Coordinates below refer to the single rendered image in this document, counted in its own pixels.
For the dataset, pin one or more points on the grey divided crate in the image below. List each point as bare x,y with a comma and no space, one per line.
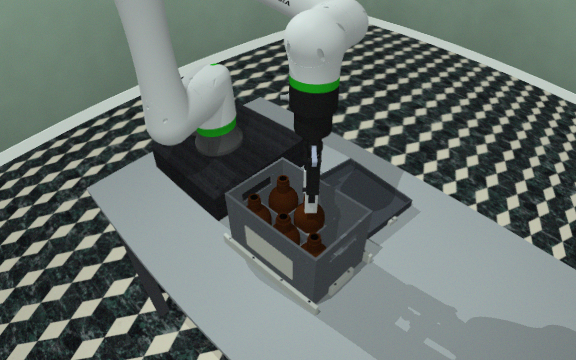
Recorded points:
309,275

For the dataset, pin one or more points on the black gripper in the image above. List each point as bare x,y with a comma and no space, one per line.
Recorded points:
314,130

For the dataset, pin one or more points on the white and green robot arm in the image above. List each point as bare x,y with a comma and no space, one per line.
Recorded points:
315,41

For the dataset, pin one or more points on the brown glass bottle with white label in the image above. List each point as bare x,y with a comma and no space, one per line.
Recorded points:
284,225

